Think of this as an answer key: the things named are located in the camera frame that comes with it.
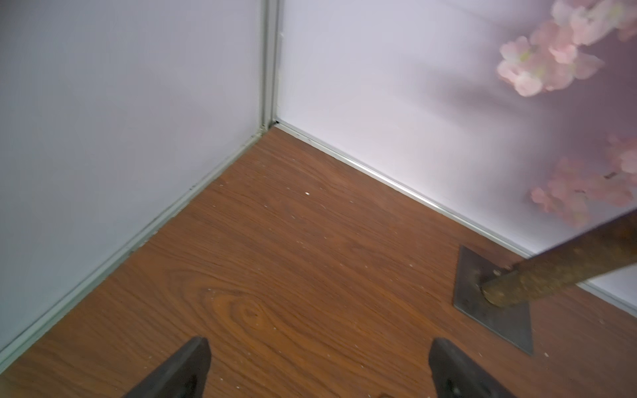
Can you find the dark metal tree base plate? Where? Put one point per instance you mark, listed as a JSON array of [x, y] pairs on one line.
[[512, 324]]

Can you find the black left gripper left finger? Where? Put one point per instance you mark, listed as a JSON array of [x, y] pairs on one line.
[[184, 374]]

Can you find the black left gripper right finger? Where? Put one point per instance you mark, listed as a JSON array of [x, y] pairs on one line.
[[455, 374]]

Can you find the pink cherry blossom tree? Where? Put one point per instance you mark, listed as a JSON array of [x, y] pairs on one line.
[[550, 59]]

